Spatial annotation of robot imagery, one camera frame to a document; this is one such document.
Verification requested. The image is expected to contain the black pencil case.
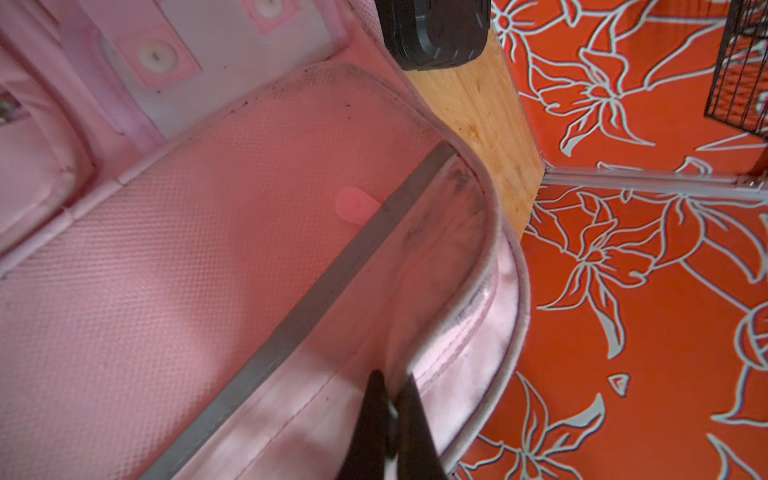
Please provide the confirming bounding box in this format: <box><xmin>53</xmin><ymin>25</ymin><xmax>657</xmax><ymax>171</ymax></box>
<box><xmin>375</xmin><ymin>0</ymin><xmax>491</xmax><ymax>71</ymax></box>

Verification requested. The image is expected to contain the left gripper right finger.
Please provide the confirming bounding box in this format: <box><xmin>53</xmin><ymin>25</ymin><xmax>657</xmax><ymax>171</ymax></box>
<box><xmin>394</xmin><ymin>375</ymin><xmax>448</xmax><ymax>480</ymax></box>

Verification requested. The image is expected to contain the pink student backpack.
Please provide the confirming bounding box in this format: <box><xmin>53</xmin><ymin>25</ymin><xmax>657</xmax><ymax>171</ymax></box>
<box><xmin>1</xmin><ymin>1</ymin><xmax>530</xmax><ymax>479</ymax></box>

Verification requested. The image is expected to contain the black wire wall basket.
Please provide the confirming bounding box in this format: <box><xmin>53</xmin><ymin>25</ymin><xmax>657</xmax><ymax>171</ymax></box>
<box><xmin>705</xmin><ymin>1</ymin><xmax>767</xmax><ymax>139</ymax></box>

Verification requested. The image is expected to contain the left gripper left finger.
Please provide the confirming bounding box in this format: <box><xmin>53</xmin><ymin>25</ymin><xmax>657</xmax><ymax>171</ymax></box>
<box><xmin>335</xmin><ymin>370</ymin><xmax>394</xmax><ymax>480</ymax></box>

